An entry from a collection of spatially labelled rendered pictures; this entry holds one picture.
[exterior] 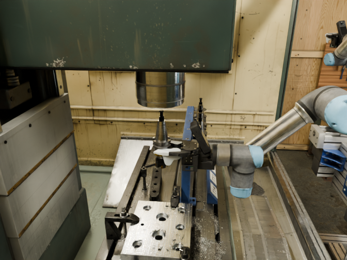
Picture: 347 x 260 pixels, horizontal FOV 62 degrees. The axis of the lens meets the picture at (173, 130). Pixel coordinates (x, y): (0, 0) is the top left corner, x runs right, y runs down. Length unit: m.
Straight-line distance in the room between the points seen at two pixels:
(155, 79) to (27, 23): 0.37
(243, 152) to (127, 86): 1.22
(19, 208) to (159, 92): 0.58
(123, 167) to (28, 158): 1.03
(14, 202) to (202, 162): 0.61
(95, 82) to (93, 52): 1.26
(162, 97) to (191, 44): 0.19
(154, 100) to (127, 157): 1.22
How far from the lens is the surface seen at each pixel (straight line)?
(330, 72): 3.85
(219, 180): 1.57
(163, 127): 0.96
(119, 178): 1.95
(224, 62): 0.78
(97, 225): 1.75
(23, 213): 1.09
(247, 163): 0.99
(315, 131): 1.80
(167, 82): 0.85
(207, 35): 0.77
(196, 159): 0.97
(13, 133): 0.98
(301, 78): 3.85
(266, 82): 1.99
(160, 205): 1.24
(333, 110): 0.98
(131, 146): 2.10
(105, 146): 2.24
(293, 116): 1.12
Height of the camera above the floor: 1.74
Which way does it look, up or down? 23 degrees down
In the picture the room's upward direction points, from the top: straight up
